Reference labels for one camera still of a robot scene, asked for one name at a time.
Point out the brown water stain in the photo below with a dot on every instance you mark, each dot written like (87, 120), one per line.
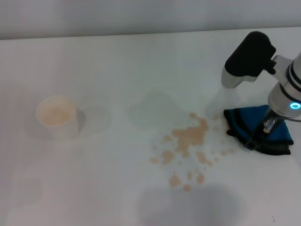
(188, 137)

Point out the black and white wrist camera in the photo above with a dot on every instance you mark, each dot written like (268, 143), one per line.
(249, 54)

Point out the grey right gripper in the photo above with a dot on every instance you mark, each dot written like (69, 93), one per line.
(271, 122)

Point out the blue rag with black trim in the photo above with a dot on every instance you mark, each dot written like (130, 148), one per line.
(240, 122)

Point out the white paper cup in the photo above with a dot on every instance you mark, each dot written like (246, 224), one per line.
(57, 117)

